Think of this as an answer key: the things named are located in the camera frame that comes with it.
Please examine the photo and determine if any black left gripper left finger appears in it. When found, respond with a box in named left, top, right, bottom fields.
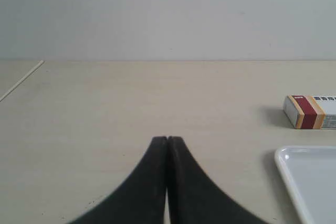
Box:
left=72, top=136, right=167, bottom=223

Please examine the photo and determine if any white medicine box red stripe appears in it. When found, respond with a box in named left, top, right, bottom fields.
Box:
left=283, top=95, right=336, bottom=130

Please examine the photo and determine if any white plastic tray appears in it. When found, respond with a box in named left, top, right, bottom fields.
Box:
left=274, top=146, right=335, bottom=223

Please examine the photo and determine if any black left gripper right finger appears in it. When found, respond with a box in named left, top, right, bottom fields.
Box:
left=166, top=136, right=265, bottom=223

